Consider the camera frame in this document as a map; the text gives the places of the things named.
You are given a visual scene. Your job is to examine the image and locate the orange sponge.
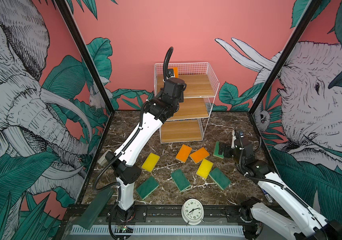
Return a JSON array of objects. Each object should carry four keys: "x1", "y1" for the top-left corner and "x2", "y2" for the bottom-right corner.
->
[
  {"x1": 190, "y1": 148, "x2": 210, "y2": 164},
  {"x1": 176, "y1": 145, "x2": 192, "y2": 163},
  {"x1": 169, "y1": 67, "x2": 179, "y2": 78}
]

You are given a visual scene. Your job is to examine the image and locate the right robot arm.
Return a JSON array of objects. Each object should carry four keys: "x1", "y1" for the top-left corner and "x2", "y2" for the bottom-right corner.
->
[{"x1": 215, "y1": 132, "x2": 342, "y2": 240}]

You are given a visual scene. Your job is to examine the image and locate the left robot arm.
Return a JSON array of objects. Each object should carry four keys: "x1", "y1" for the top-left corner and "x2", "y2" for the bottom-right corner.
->
[{"x1": 93, "y1": 47, "x2": 187, "y2": 213}]

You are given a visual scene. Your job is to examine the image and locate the green sponge back right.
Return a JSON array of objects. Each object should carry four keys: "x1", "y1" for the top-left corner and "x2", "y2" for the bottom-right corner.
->
[{"x1": 213, "y1": 141, "x2": 226, "y2": 159}]

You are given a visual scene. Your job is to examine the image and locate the green sponge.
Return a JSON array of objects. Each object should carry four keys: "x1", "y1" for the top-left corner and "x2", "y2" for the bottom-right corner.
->
[
  {"x1": 213, "y1": 141, "x2": 226, "y2": 159},
  {"x1": 209, "y1": 168, "x2": 231, "y2": 190},
  {"x1": 136, "y1": 176, "x2": 159, "y2": 200},
  {"x1": 171, "y1": 169, "x2": 191, "y2": 192}
]

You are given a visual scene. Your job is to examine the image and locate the green sponge front right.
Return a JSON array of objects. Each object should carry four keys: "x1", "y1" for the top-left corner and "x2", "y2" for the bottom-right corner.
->
[{"x1": 209, "y1": 168, "x2": 231, "y2": 190}]

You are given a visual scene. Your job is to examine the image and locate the yellow sponge right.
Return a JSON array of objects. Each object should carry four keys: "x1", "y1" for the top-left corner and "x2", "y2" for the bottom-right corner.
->
[{"x1": 197, "y1": 159, "x2": 214, "y2": 179}]

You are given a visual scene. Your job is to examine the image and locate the yellow sponge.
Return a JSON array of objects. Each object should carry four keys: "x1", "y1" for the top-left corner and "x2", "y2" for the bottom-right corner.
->
[
  {"x1": 141, "y1": 153, "x2": 160, "y2": 172},
  {"x1": 197, "y1": 159, "x2": 214, "y2": 179}
]

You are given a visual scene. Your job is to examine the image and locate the red and blue marker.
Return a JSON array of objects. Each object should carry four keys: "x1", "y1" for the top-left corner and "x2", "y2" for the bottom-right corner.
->
[{"x1": 264, "y1": 193, "x2": 273, "y2": 203}]

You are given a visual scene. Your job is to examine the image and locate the green sponge front middle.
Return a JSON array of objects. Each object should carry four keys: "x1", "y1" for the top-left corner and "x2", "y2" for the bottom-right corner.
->
[{"x1": 171, "y1": 169, "x2": 191, "y2": 192}]

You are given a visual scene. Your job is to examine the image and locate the yellow sponge left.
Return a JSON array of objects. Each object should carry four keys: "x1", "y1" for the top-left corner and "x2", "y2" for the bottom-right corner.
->
[{"x1": 141, "y1": 153, "x2": 160, "y2": 172}]

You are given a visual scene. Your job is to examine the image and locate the white alarm clock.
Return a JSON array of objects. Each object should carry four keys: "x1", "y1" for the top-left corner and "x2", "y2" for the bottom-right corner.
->
[{"x1": 182, "y1": 199, "x2": 205, "y2": 226}]

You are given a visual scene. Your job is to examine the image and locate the green sponge front left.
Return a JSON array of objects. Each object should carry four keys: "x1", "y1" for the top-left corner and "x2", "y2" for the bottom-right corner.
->
[{"x1": 136, "y1": 176, "x2": 159, "y2": 200}]

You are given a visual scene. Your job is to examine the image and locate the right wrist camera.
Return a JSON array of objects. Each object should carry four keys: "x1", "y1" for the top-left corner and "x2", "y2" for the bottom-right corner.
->
[{"x1": 231, "y1": 130, "x2": 244, "y2": 150}]

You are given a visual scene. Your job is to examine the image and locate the white wire three-tier shelf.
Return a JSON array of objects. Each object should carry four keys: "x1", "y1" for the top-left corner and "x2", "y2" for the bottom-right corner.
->
[{"x1": 154, "y1": 62, "x2": 220, "y2": 144}]

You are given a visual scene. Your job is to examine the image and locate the grey block by wall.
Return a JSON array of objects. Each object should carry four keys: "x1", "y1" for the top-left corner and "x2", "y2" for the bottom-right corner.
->
[{"x1": 97, "y1": 150, "x2": 111, "y2": 166}]

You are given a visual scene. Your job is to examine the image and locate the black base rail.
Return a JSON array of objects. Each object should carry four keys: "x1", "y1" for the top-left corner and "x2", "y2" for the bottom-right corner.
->
[{"x1": 56, "y1": 204, "x2": 307, "y2": 224}]

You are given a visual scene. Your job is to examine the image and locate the white slotted cable duct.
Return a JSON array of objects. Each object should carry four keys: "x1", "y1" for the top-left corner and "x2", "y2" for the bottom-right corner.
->
[{"x1": 70, "y1": 225, "x2": 244, "y2": 237}]

